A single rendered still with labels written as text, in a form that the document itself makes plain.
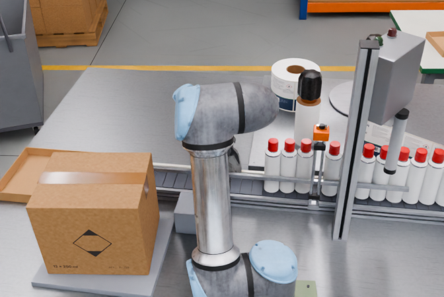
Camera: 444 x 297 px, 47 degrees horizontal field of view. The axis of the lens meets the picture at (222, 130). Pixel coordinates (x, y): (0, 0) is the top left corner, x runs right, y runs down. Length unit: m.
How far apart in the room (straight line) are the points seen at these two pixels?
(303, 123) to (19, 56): 2.01
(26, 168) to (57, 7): 2.86
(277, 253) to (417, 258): 0.56
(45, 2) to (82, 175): 3.40
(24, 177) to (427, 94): 1.69
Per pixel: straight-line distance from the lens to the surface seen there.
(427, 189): 1.75
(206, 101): 1.08
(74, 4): 4.73
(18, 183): 2.01
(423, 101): 2.33
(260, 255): 1.26
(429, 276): 1.66
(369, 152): 1.64
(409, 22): 3.27
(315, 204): 1.69
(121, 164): 1.52
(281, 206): 1.75
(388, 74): 1.31
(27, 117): 3.60
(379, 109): 1.36
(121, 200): 1.40
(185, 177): 1.81
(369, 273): 1.62
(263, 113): 1.11
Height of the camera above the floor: 2.05
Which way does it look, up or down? 35 degrees down
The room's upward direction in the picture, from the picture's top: 2 degrees counter-clockwise
